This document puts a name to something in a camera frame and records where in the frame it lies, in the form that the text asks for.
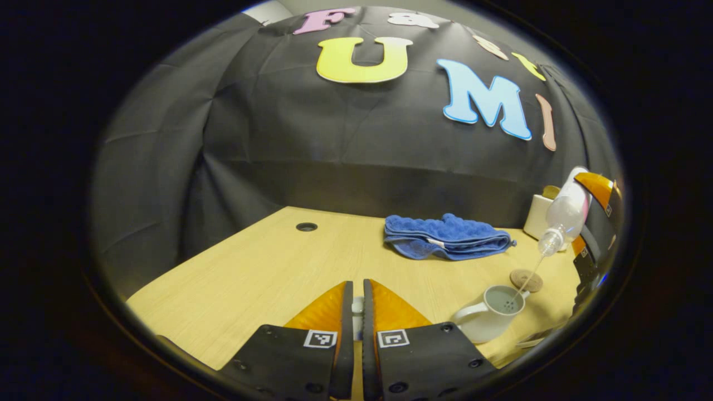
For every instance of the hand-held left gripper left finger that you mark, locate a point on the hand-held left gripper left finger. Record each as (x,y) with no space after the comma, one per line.
(347,345)

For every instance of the white teacup lid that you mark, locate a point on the white teacup lid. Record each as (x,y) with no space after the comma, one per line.
(357,305)

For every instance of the blue folded towel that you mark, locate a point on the blue folded towel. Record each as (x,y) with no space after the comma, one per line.
(445,236)

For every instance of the round cork coaster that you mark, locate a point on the round cork coaster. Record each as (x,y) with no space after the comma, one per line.
(532,281)

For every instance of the white ceramic teacup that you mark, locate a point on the white ceramic teacup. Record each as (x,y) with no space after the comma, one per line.
(484,326)

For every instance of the brown toast slice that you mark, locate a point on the brown toast slice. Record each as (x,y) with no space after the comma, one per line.
(551,192)

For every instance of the clear water bottle pink label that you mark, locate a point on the clear water bottle pink label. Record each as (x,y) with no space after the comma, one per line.
(565,211)

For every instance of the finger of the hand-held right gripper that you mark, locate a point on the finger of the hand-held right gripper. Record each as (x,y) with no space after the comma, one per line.
(604,211)
(586,264)

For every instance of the black backdrop cloth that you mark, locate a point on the black backdrop cloth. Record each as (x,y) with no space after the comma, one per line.
(334,145)

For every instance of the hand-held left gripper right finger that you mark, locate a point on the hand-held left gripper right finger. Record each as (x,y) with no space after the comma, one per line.
(369,345)

